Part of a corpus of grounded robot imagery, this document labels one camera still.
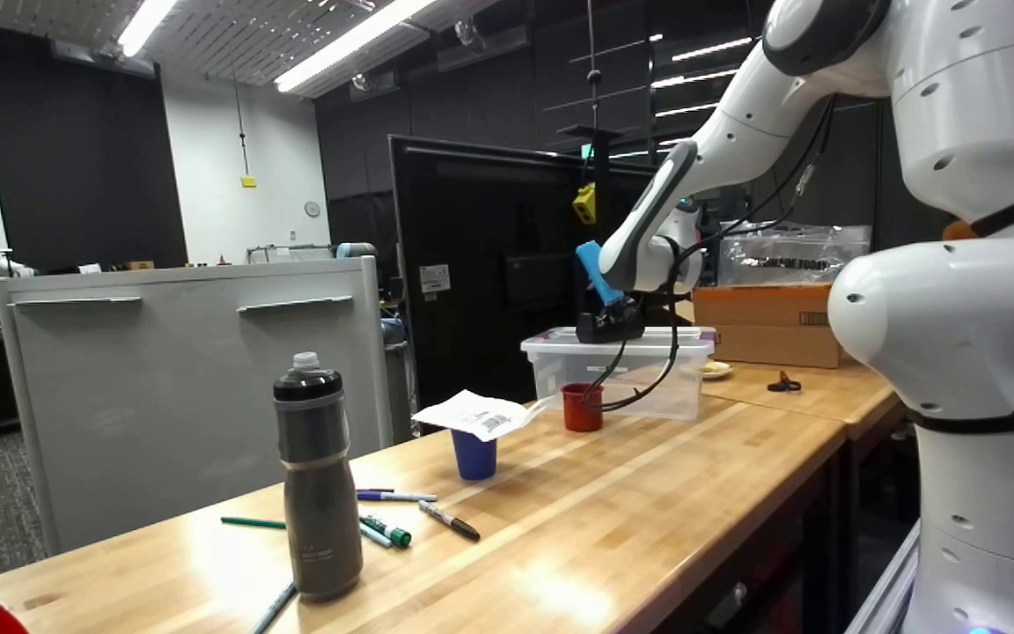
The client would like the clear plastic bin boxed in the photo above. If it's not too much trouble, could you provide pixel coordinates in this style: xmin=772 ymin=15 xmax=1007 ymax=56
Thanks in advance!
xmin=520 ymin=326 xmax=717 ymax=422

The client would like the black wall panel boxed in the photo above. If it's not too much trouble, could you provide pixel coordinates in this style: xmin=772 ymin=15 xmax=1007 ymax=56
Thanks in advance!
xmin=0 ymin=21 xmax=189 ymax=273

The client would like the grey water bottle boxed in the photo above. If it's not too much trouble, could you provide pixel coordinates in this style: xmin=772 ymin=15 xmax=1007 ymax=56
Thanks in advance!
xmin=273 ymin=351 xmax=364 ymax=603

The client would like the green marker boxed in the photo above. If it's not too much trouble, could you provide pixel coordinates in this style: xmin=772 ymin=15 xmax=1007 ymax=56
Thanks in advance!
xmin=359 ymin=514 xmax=413 ymax=549

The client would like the black marker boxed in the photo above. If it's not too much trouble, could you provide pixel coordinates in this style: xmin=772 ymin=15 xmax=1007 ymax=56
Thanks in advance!
xmin=418 ymin=500 xmax=481 ymax=542

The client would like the red cup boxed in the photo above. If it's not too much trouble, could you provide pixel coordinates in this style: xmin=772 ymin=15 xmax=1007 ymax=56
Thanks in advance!
xmin=560 ymin=381 xmax=606 ymax=433

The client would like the clear plastic bag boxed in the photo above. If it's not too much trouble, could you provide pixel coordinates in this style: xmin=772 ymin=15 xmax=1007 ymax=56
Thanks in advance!
xmin=717 ymin=223 xmax=872 ymax=288

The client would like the cardboard box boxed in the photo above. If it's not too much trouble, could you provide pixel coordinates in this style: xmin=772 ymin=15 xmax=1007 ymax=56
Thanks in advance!
xmin=691 ymin=283 xmax=853 ymax=370

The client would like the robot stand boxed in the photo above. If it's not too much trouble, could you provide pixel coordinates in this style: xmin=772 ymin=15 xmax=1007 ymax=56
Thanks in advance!
xmin=845 ymin=520 xmax=922 ymax=634

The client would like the blue cup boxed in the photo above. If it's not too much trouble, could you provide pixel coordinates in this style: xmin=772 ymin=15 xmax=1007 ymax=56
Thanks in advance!
xmin=451 ymin=428 xmax=499 ymax=482

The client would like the dark grey pen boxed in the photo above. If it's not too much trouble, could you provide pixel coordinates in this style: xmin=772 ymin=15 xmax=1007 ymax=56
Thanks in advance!
xmin=248 ymin=582 xmax=298 ymax=634

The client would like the white paper sheet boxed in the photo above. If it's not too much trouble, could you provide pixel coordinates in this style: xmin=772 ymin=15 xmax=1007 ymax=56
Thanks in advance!
xmin=411 ymin=388 xmax=554 ymax=442

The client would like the large black screen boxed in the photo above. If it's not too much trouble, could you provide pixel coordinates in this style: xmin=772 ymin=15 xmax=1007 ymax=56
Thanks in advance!
xmin=387 ymin=134 xmax=677 ymax=413

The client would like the grey cabinet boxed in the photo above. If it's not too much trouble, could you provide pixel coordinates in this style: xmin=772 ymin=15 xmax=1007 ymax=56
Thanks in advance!
xmin=0 ymin=256 xmax=395 ymax=557

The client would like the ceiling light strip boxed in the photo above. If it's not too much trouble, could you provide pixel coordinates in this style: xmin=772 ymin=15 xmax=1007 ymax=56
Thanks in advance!
xmin=116 ymin=0 xmax=181 ymax=59
xmin=274 ymin=0 xmax=439 ymax=95

